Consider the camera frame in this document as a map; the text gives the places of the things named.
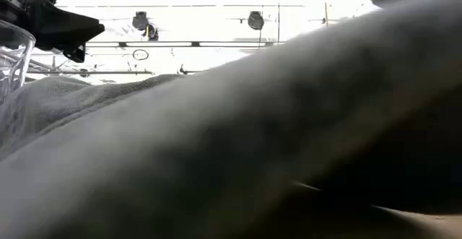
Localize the dark charcoal baseball cap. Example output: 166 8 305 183
0 73 185 160

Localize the blue-grey denim cap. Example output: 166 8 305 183
0 0 462 239

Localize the grey metal pipe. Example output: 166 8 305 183
27 69 155 76

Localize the clear plastic bin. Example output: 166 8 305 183
0 18 37 107

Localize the long strip light fixture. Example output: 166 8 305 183
85 40 286 48

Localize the black coiled cable loop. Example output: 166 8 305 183
131 48 150 61

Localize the black hanging cable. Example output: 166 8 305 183
276 0 282 45

